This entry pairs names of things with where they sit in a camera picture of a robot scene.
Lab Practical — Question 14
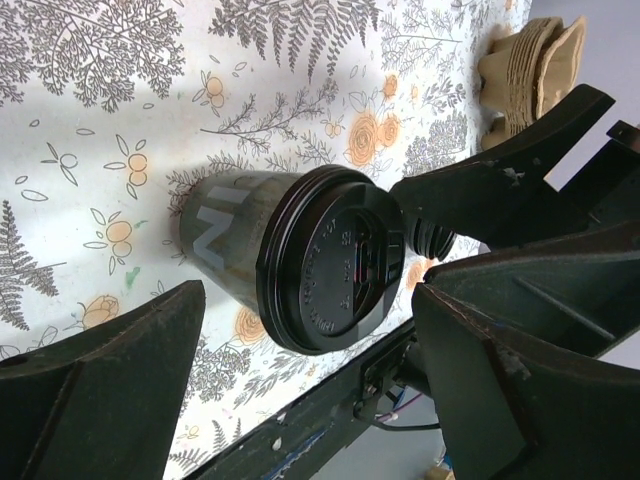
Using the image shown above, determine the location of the black cup lid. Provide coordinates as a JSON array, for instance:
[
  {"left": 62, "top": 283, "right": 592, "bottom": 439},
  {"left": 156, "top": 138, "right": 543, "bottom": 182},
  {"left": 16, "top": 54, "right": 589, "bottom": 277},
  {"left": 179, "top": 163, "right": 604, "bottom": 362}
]
[{"left": 256, "top": 165, "right": 406, "bottom": 356}]

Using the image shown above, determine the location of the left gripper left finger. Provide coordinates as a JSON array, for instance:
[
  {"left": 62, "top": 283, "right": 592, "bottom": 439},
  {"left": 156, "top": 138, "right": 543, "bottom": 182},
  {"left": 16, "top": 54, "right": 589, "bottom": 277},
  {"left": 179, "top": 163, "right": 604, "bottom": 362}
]
[{"left": 1, "top": 280, "right": 206, "bottom": 479}]

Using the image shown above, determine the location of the stack of black lids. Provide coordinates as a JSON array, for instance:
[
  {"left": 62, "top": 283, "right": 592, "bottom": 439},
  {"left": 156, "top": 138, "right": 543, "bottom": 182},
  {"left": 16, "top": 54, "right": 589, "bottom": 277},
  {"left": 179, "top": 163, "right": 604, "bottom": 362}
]
[{"left": 405, "top": 215, "right": 456, "bottom": 261}]

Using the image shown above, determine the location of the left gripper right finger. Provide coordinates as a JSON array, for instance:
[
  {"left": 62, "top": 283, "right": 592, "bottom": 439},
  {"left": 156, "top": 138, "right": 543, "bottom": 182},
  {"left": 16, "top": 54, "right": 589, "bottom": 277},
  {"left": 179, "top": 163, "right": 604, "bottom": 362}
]
[{"left": 412, "top": 221, "right": 639, "bottom": 479}]

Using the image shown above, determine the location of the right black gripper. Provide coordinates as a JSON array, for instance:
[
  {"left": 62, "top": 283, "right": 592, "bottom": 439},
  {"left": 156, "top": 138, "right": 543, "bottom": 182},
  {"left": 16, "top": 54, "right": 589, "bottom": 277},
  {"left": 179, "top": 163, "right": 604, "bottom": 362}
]
[{"left": 391, "top": 84, "right": 639, "bottom": 248}]

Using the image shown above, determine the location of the floral table mat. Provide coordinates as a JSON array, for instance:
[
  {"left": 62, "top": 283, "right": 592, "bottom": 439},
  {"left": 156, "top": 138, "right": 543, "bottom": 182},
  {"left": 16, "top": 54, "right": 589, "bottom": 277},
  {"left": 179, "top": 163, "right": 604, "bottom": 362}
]
[{"left": 1, "top": 0, "right": 531, "bottom": 479}]

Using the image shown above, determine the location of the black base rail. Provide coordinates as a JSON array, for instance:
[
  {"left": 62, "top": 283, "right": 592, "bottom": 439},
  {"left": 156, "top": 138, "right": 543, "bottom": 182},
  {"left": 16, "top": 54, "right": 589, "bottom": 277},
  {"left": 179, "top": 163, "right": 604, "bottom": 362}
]
[{"left": 187, "top": 321, "right": 440, "bottom": 479}]

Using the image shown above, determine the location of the brown cardboard cup carrier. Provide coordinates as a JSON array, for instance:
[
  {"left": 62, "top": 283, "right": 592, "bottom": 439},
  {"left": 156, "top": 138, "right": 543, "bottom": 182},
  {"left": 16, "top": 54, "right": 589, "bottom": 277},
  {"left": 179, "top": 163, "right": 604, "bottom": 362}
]
[{"left": 478, "top": 15, "right": 587, "bottom": 150}]

